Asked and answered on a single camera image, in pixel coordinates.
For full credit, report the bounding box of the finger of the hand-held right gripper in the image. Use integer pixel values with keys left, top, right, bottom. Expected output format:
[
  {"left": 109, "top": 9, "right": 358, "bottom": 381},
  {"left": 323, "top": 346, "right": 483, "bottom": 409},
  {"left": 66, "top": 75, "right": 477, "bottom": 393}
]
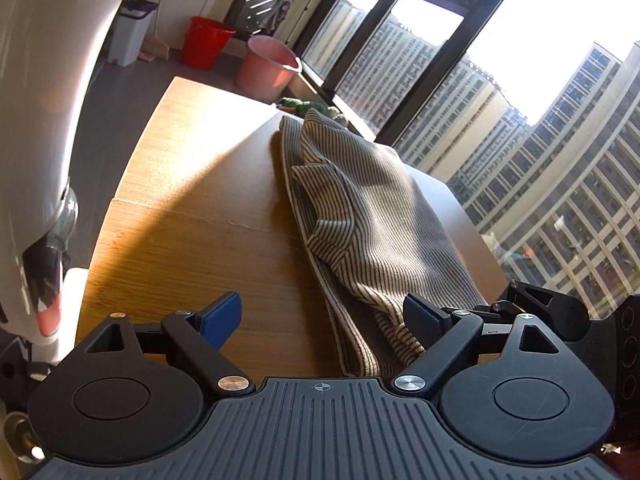
[{"left": 492, "top": 280, "right": 592, "bottom": 344}]

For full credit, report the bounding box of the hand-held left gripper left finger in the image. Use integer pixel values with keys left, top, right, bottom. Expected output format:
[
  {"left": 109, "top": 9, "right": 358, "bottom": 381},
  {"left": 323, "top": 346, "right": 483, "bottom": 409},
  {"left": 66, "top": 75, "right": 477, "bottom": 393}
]
[{"left": 82, "top": 291, "right": 251, "bottom": 394}]

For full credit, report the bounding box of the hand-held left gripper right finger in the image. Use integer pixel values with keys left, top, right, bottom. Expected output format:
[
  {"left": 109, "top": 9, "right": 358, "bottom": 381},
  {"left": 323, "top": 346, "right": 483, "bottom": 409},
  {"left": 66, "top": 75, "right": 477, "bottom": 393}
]
[{"left": 392, "top": 292, "right": 566, "bottom": 394}]

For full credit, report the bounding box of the striped knit shirt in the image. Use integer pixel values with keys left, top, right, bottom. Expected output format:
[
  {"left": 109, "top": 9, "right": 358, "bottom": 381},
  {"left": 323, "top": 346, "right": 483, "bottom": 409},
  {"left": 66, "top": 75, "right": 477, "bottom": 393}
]
[{"left": 271, "top": 107, "right": 490, "bottom": 379}]

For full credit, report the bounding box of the green knit slipper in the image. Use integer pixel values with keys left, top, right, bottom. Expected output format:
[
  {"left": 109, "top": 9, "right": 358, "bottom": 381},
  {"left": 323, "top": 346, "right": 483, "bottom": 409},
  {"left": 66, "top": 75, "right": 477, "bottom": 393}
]
[{"left": 277, "top": 97, "right": 347, "bottom": 126}]

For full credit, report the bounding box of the pink bucket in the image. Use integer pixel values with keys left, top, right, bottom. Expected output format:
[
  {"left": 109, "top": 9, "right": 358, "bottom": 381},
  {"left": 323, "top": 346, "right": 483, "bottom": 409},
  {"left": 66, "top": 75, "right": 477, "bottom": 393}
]
[{"left": 236, "top": 35, "right": 303, "bottom": 104}]

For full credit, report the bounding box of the red bucket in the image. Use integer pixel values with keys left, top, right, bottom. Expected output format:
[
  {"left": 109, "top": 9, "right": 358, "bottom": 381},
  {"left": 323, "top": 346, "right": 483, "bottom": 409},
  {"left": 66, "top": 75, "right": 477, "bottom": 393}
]
[{"left": 180, "top": 16, "right": 236, "bottom": 70}]

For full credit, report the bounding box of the broom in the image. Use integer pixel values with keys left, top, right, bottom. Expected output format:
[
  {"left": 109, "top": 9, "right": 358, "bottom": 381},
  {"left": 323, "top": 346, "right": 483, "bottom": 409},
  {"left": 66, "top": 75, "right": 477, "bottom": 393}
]
[{"left": 141, "top": 0, "right": 172, "bottom": 63}]

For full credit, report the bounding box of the white trash bin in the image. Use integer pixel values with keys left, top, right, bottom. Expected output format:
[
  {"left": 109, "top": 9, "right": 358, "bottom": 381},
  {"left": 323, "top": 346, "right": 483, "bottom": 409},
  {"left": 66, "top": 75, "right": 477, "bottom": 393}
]
[{"left": 107, "top": 0, "right": 159, "bottom": 67}]

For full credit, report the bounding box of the hanging grey cloth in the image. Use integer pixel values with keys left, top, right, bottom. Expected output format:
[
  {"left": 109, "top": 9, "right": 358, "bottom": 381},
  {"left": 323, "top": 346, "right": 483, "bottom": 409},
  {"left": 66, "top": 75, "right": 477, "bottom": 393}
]
[{"left": 272, "top": 0, "right": 302, "bottom": 37}]

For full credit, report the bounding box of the black window frame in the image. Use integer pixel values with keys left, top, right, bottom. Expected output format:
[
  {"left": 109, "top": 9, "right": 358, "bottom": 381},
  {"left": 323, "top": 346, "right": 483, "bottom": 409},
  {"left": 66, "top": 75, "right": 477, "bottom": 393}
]
[{"left": 295, "top": 0, "right": 640, "bottom": 147}]

